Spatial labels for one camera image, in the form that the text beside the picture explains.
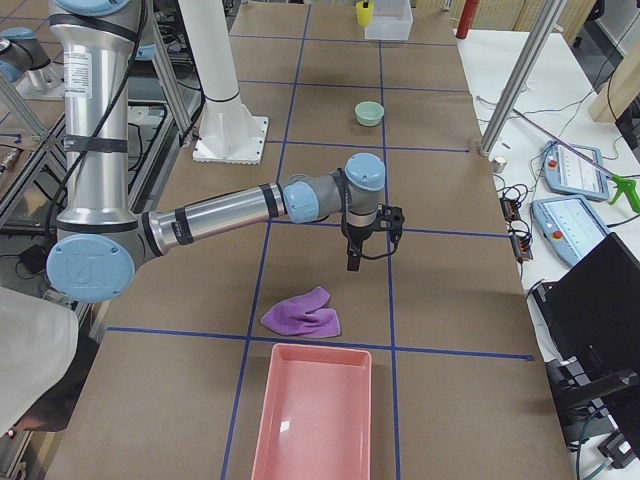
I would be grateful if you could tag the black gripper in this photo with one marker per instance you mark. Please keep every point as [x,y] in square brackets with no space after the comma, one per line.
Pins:
[358,236]

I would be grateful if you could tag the yellow plastic cup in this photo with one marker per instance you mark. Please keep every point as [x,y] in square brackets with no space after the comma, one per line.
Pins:
[364,12]

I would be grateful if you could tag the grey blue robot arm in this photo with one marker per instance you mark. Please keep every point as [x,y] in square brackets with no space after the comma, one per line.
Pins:
[24,61]

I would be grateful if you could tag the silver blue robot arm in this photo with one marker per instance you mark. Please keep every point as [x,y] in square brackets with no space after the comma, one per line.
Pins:
[121,138]

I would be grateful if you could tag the clear plastic storage box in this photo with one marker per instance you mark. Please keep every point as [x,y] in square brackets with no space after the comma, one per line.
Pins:
[392,20]

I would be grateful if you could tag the purple microfiber cloth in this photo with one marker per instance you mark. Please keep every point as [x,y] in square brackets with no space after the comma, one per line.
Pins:
[306,315]

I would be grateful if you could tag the mint green bowl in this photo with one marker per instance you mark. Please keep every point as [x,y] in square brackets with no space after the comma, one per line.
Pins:
[369,113]

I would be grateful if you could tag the pink plastic tray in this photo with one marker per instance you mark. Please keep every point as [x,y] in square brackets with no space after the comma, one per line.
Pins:
[316,416]

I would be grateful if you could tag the lower teach pendant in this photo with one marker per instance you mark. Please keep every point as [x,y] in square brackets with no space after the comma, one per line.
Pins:
[570,225]

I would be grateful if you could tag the teach pendant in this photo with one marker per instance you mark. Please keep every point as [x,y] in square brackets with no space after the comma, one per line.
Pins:
[568,173]
[570,225]

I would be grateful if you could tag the upper teach pendant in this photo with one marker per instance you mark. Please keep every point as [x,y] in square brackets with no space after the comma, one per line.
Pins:
[568,173]

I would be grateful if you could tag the black laptop computer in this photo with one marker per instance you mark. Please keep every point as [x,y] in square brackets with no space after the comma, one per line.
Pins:
[592,312]

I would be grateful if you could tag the red fire extinguisher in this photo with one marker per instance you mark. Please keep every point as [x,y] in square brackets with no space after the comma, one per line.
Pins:
[466,18]

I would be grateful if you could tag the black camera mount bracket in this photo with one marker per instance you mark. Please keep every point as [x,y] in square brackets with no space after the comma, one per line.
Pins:
[389,219]

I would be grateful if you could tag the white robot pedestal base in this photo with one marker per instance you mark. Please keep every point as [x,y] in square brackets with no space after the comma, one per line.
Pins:
[228,132]

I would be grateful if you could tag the green handled reach grabber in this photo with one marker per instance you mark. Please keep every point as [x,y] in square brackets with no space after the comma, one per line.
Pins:
[624,186]

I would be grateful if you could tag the aluminium frame post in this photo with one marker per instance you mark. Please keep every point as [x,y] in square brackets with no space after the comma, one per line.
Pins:
[524,64]

